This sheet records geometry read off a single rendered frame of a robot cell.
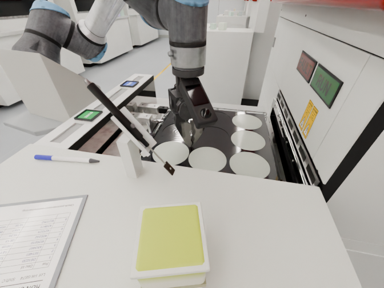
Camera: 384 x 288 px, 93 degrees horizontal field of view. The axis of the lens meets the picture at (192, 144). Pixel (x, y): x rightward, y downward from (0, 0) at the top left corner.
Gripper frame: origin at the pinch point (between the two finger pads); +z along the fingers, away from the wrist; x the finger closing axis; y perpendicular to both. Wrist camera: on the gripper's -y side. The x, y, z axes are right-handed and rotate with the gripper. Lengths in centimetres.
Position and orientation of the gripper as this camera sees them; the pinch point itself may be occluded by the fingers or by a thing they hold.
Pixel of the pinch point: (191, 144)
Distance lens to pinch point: 50.6
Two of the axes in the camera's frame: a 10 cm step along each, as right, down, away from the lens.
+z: 0.0, 7.8, 6.2
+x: -9.1, 2.5, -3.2
